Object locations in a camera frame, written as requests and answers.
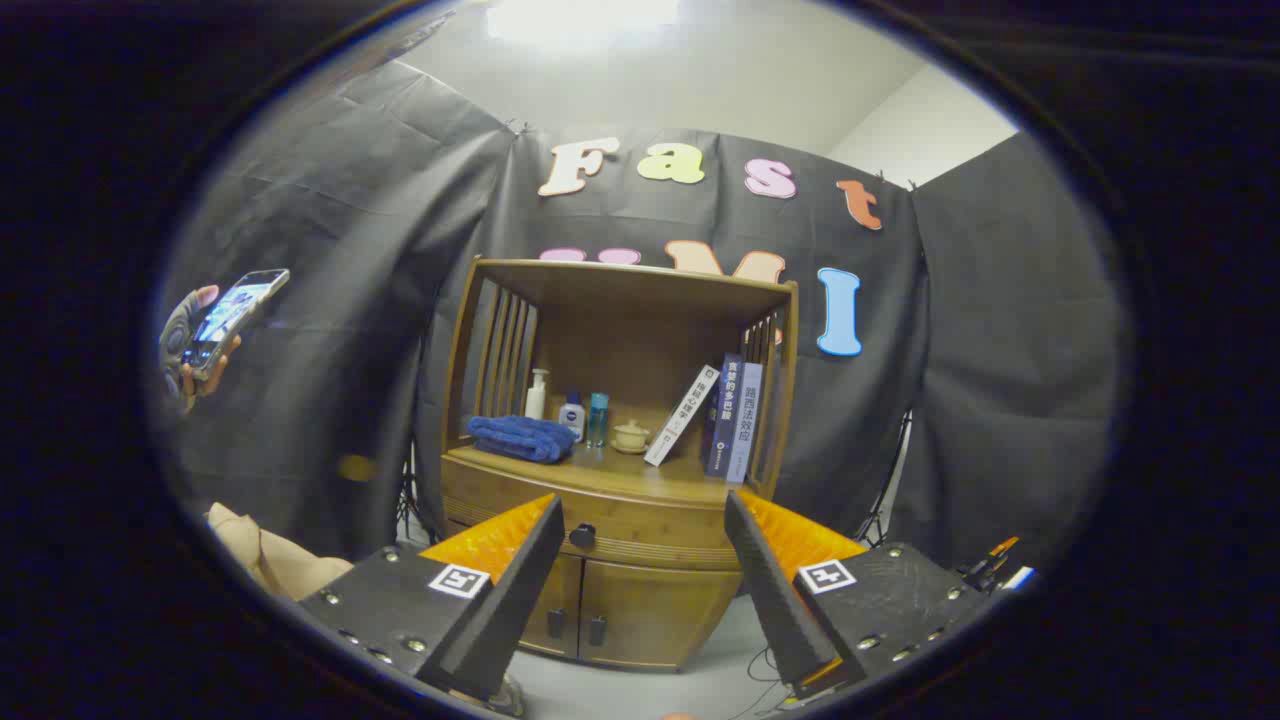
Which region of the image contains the wooden countertop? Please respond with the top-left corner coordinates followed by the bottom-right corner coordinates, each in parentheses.
top-left (445, 440), bottom-right (771, 506)

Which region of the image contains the black backdrop stand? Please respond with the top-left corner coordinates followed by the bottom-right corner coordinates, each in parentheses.
top-left (855, 410), bottom-right (913, 549)
top-left (398, 440), bottom-right (446, 541)

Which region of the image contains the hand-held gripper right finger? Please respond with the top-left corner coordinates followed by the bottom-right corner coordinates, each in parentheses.
top-left (724, 489), bottom-right (991, 701)

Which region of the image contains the wooden cabinet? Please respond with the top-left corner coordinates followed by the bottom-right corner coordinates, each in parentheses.
top-left (438, 256), bottom-right (801, 671)

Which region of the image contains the black and orange device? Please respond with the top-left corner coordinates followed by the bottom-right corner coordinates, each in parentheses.
top-left (960, 536), bottom-right (1037, 593)

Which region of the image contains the dark blue book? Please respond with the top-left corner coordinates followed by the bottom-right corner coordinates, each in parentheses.
top-left (703, 352), bottom-right (746, 479)

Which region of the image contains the white book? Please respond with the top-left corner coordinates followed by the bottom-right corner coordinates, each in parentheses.
top-left (644, 364), bottom-right (721, 468)

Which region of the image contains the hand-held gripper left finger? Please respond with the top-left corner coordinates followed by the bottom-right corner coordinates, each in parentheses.
top-left (298, 492), bottom-right (567, 703)

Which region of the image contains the smartphone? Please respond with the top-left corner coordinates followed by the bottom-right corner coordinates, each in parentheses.
top-left (180, 268), bottom-right (291, 381)

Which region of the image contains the wide wooden cabinet door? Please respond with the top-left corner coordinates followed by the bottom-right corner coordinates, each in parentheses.
top-left (578, 558), bottom-right (743, 671)

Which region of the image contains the narrow wooden cabinet door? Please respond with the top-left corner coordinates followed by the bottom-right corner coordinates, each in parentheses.
top-left (515, 553), bottom-right (584, 659)

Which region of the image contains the pale blue book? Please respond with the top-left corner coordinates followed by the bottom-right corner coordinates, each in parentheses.
top-left (727, 361), bottom-right (765, 485)

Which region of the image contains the wooden drawer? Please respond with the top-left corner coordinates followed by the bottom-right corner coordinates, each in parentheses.
top-left (440, 462), bottom-right (749, 573)

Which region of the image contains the black backdrop cloth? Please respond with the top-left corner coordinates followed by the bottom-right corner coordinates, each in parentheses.
top-left (160, 60), bottom-right (1131, 591)

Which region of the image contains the blue folded towel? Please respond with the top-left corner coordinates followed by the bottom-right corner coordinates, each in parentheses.
top-left (465, 414), bottom-right (578, 464)

